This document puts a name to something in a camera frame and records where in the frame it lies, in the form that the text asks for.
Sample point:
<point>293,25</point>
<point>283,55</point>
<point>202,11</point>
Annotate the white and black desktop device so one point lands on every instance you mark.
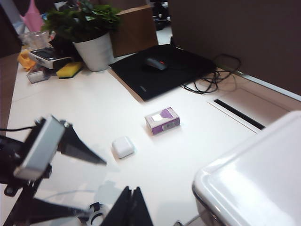
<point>47,56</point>

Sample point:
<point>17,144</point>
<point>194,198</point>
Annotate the green leafy plant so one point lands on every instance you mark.
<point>80,21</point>

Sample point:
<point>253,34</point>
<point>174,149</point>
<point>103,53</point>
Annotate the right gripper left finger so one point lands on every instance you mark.
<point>122,209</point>

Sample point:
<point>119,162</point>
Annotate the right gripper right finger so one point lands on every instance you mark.
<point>141,209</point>

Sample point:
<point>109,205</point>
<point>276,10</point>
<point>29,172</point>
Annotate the transparent tape with black dispenser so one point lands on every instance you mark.
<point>96,212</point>

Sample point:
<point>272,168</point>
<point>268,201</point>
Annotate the brown cardboard box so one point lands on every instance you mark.
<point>134,30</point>

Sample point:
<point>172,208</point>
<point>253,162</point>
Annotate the brown desk partition panel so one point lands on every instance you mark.
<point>235,35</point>

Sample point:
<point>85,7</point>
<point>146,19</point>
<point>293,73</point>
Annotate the pink bag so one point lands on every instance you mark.
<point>31,16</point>

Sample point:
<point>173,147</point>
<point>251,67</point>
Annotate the dark brown side panel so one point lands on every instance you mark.
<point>7,94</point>

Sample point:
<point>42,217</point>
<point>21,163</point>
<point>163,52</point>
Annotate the yellow sponge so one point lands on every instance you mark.
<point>69,70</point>

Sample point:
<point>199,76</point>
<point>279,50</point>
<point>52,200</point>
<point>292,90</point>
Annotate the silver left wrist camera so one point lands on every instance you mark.
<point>40,146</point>

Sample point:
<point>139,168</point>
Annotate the small clear plastic box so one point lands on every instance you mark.
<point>37,76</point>

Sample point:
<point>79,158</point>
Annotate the clear plastic cups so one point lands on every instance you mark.
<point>35,40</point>

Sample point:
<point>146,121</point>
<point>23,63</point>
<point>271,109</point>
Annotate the orange yellow cloth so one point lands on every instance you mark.
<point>24,61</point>

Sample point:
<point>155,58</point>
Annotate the black computer mouse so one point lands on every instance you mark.
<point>156,63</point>

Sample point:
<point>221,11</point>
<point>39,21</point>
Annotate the white plant pot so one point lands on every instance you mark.
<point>94,54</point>

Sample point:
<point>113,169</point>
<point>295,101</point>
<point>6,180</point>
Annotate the white earbuds case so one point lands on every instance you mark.
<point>122,147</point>

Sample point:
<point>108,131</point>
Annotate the purple and white small box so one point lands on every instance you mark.
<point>162,121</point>

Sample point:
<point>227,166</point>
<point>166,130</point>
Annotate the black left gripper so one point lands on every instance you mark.
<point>14,160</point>

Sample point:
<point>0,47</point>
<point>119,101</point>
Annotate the white mini drawer cabinet frame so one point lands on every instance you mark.
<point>258,176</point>

